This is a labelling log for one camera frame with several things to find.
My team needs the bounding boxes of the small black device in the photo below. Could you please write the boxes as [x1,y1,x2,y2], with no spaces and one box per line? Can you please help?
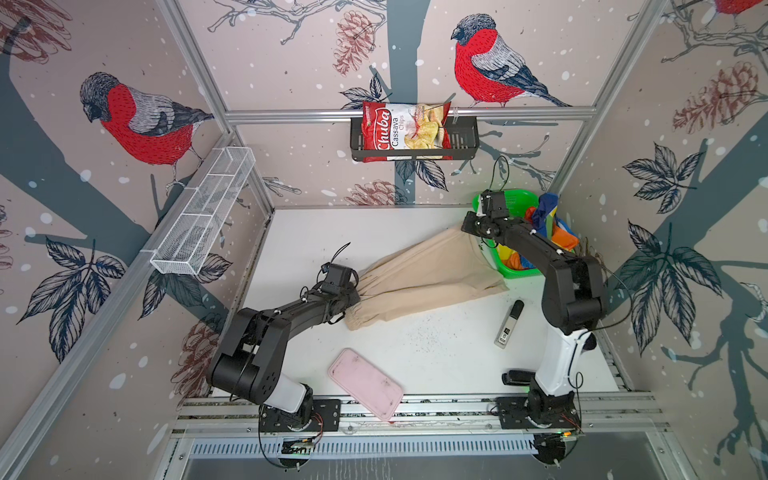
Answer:
[501,369,535,387]

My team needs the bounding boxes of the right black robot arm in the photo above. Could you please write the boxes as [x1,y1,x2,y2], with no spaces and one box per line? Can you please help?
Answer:
[461,190,607,426]

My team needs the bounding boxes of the white wire wall basket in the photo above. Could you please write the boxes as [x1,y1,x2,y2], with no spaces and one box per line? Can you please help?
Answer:
[150,146,255,275]

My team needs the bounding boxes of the beige shorts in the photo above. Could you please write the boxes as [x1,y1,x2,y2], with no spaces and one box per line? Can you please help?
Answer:
[344,226,508,331]

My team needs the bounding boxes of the green plastic basket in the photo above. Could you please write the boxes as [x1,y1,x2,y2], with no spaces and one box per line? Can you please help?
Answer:
[479,189,579,279]

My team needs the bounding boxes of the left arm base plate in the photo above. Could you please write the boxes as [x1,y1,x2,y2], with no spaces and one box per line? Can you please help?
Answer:
[259,398,341,433]

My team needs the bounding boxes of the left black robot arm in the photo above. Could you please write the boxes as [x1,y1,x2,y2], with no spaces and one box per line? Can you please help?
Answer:
[206,263,360,429]

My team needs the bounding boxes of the black wire wall basket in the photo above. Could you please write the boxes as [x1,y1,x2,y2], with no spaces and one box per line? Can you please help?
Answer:
[349,116,480,162]

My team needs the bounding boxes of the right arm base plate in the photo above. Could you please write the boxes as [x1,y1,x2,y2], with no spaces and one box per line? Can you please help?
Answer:
[493,394,581,430]

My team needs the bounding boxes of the red cassava chips bag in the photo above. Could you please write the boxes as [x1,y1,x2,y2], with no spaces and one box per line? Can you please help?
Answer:
[362,102,451,162]

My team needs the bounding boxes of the pink plastic tray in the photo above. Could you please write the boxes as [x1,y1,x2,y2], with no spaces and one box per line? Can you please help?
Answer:
[328,348,404,422]

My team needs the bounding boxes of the multicoloured shorts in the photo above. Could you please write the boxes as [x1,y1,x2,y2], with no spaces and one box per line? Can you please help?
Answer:
[496,190,579,271]

